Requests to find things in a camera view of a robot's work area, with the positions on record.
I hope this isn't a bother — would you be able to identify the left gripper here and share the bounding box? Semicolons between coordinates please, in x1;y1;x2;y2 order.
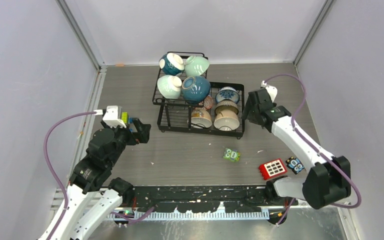
102;116;151;166

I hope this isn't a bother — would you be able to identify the teal bowl tan interior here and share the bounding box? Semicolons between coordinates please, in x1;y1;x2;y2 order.
181;76;211;105

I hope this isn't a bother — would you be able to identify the mint green bowl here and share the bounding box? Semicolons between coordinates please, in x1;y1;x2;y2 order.
184;55;210;77

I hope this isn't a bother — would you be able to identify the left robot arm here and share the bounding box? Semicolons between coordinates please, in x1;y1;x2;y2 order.
40;118;152;240

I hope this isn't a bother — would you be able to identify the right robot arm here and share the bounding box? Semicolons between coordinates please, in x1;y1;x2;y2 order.
242;88;352;209

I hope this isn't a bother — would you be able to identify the yellow blue toy block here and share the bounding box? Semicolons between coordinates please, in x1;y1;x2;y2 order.
120;112;133;125

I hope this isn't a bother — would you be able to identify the cream bowl right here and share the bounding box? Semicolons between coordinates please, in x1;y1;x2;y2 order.
213;109;240;131

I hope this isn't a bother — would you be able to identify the cream bowl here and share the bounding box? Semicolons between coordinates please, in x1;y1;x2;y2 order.
213;109;240;131
190;108;213;129

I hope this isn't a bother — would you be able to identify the brown rimmed stacked bowl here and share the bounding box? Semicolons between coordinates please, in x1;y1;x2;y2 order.
214;99;239;115

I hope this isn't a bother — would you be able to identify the blue white patterned bowl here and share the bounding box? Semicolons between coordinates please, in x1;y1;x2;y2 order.
215;86;240;104

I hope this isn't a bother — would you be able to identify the red patterned bowl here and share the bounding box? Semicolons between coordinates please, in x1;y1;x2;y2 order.
203;95;214;110

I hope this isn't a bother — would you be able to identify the green owl block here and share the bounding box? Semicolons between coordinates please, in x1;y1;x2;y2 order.
223;148;241;162

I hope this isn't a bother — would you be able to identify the cream bowl left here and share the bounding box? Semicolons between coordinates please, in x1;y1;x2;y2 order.
190;108;213;129

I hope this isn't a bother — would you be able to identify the pale mint bowl front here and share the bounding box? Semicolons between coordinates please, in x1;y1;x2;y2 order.
157;75;182;99

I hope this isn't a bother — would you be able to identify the red grid block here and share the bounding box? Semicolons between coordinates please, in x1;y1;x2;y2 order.
258;158;287;181

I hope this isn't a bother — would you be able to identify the dark blue owl block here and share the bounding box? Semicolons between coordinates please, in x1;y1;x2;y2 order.
285;156;305;175

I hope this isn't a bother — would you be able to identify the dark teal bowl white foot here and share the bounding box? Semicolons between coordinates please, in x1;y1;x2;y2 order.
158;52;185;76

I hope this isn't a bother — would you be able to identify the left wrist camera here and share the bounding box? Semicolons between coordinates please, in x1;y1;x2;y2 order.
93;105;127;129

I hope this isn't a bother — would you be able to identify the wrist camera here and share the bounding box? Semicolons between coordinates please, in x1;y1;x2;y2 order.
93;105;127;129
260;80;278;102

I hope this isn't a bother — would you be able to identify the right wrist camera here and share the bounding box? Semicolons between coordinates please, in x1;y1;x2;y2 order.
260;80;278;102

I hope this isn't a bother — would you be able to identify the black wire dish rack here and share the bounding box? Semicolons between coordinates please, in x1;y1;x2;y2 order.
151;51;246;140

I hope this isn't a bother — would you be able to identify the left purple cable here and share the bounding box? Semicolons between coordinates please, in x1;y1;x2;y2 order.
43;110;104;240

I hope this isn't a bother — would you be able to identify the purple cable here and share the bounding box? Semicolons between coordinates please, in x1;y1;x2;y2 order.
263;73;362;210
43;110;104;240

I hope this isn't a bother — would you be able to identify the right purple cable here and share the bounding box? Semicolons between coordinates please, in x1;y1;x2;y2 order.
263;73;362;210

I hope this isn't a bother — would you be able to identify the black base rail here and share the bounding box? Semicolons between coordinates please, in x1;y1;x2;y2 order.
125;185;299;215

